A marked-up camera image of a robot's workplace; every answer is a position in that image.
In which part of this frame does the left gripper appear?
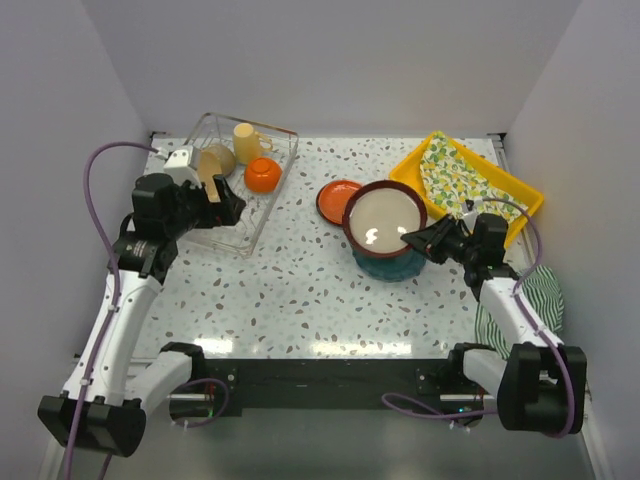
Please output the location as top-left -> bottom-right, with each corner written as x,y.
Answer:
165,173 -> 245,238

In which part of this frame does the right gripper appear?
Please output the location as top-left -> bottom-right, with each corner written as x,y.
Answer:
400,214 -> 477,266

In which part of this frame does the teal embossed plate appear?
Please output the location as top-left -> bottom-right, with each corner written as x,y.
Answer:
352,250 -> 426,282

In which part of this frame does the dark brown beige plate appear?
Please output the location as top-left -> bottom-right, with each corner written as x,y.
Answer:
342,180 -> 428,259

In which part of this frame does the orange ceramic bowl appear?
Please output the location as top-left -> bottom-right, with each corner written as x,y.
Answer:
244,157 -> 282,194

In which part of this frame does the orange plate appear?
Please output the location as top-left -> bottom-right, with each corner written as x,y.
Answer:
315,179 -> 365,226

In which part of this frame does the yellow plate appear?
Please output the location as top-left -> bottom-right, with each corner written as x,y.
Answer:
197,151 -> 222,203

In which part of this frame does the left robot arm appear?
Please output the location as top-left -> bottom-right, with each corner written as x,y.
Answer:
38,173 -> 246,457

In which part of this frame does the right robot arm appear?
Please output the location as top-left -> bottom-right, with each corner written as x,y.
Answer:
401,213 -> 587,438

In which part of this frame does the lemon print cloth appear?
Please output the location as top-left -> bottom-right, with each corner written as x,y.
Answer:
419,131 -> 528,224

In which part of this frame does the beige small plate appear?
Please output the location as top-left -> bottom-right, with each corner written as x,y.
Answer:
203,143 -> 237,177

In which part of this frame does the yellow plastic tray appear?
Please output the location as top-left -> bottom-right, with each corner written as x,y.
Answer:
389,131 -> 544,246

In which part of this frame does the yellow ceramic mug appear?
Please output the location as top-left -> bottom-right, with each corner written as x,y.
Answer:
233,123 -> 273,165

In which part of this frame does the green striped cloth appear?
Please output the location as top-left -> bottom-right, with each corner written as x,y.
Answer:
474,265 -> 565,360

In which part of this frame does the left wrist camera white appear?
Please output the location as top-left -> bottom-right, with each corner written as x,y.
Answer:
154,145 -> 201,188

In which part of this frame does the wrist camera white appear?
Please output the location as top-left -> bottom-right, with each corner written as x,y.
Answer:
154,145 -> 201,188
461,199 -> 484,228

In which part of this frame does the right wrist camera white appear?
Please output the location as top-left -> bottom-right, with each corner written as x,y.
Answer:
461,199 -> 484,228

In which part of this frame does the chrome wire dish rack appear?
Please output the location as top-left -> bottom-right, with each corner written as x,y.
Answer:
185,112 -> 299,257

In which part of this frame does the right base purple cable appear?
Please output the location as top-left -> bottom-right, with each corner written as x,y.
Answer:
381,392 -> 501,432

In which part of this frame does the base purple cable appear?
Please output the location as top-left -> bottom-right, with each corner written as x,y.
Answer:
381,392 -> 501,432
169,377 -> 231,429

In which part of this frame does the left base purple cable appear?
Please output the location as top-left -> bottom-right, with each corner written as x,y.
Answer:
169,377 -> 231,429

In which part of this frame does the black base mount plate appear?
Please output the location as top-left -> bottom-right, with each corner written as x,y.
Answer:
169,357 -> 485,426

